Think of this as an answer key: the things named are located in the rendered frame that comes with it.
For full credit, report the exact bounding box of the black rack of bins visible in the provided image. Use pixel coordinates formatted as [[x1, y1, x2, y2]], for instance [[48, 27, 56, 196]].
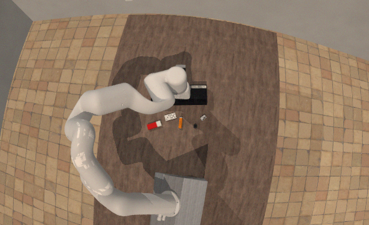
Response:
[[173, 84, 207, 106]]

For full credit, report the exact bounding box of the white domino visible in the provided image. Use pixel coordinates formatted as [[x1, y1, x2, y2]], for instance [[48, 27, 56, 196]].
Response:
[[165, 113, 176, 121]]

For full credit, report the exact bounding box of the red and white eraser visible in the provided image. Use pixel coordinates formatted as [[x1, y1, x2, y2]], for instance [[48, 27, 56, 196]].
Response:
[[147, 121, 161, 130]]

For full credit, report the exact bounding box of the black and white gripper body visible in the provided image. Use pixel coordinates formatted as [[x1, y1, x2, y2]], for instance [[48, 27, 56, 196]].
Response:
[[173, 83, 190, 99]]

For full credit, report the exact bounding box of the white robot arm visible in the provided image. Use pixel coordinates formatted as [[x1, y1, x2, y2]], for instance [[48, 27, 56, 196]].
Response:
[[64, 65, 187, 221]]

